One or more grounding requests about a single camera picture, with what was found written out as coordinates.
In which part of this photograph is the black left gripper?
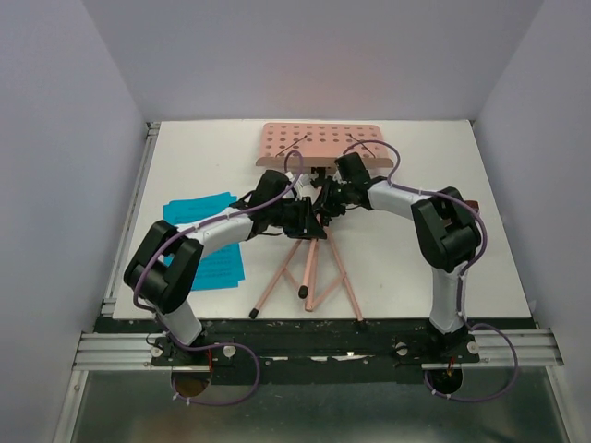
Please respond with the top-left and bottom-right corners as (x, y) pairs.
(270, 196), (329, 240)

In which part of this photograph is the pink music stand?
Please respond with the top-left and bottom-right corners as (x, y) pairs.
(249, 124), (398, 323)

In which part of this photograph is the blue sheet music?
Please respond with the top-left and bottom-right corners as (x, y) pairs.
(191, 244), (245, 291)
(163, 192), (237, 225)

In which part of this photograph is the brown wooden metronome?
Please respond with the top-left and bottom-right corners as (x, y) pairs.
(465, 200), (479, 213)

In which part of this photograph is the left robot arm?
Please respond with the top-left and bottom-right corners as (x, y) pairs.
(123, 170), (327, 365)

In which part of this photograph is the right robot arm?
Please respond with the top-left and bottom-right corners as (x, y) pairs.
(312, 152), (486, 362)

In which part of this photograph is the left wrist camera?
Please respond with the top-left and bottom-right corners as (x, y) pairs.
(285, 172), (316, 199)

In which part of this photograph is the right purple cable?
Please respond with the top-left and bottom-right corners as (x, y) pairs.
(342, 138), (519, 401)

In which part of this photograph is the black mounting rail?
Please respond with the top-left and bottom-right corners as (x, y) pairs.
(147, 316), (481, 389)

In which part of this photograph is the aluminium frame rail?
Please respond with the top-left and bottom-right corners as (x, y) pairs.
(419, 327), (565, 371)

